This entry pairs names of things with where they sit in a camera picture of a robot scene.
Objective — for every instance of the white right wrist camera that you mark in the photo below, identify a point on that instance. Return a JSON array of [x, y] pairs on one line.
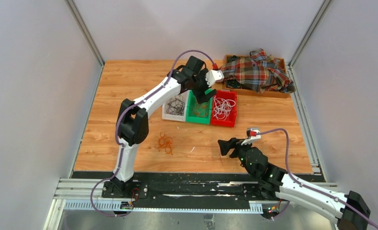
[[253, 134]]

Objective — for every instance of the red plastic bin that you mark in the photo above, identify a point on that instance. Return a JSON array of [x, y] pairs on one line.
[[224, 109]]

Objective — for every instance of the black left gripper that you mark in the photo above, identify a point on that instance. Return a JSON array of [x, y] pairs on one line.
[[200, 96]]

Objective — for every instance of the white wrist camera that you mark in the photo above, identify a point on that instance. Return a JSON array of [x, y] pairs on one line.
[[214, 76], [253, 134]]

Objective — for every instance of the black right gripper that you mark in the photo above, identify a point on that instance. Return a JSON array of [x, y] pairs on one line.
[[226, 145]]

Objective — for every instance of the green plastic bin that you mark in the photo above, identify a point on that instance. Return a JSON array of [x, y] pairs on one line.
[[198, 113]]

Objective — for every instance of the white plastic bin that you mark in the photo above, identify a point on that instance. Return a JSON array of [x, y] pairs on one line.
[[175, 109]]

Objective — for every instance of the plaid flannel shirt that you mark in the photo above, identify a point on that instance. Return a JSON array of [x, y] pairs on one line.
[[258, 72]]

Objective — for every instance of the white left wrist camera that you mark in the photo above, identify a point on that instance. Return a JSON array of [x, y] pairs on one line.
[[214, 76]]

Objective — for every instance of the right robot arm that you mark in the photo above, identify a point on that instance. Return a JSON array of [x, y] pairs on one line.
[[347, 211]]

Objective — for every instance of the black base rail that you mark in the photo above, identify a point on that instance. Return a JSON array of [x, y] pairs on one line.
[[180, 192]]

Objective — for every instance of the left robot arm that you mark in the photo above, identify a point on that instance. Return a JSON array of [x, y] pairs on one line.
[[132, 126]]

